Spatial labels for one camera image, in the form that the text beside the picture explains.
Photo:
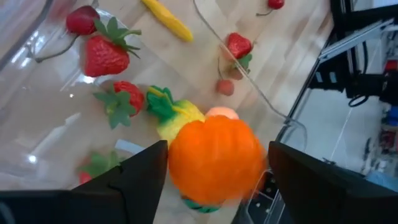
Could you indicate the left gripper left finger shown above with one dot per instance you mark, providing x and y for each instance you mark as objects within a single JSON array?
[{"x": 143, "y": 174}]

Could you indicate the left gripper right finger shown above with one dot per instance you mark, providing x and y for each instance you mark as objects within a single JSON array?
[{"x": 304, "y": 186}]

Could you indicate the red toy strawberry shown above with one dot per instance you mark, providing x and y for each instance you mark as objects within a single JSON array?
[
  {"x": 93, "y": 168},
  {"x": 239, "y": 45},
  {"x": 129, "y": 96},
  {"x": 105, "y": 56}
]

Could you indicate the yellow toy pineapple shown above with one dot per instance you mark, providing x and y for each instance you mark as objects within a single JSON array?
[{"x": 183, "y": 119}]

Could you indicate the green toy watermelon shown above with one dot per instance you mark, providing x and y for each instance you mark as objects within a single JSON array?
[{"x": 202, "y": 208}]

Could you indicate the orange toy fruit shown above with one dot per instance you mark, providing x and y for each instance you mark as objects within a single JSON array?
[{"x": 214, "y": 158}]

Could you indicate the peach toy fruit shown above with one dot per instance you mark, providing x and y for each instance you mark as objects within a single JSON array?
[{"x": 222, "y": 112}]

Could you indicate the clear plastic container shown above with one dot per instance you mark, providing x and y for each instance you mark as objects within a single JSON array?
[{"x": 46, "y": 130}]

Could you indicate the red toy cherry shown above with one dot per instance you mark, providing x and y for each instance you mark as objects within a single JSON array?
[
  {"x": 225, "y": 87},
  {"x": 276, "y": 3},
  {"x": 82, "y": 20}
]

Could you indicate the yellow toy banana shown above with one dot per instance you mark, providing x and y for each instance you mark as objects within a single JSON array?
[{"x": 169, "y": 20}]

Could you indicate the black equipment rack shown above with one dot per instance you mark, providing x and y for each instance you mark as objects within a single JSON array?
[{"x": 329, "y": 77}]

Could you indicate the black perforated bracket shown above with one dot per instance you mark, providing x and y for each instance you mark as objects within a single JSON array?
[{"x": 264, "y": 205}]

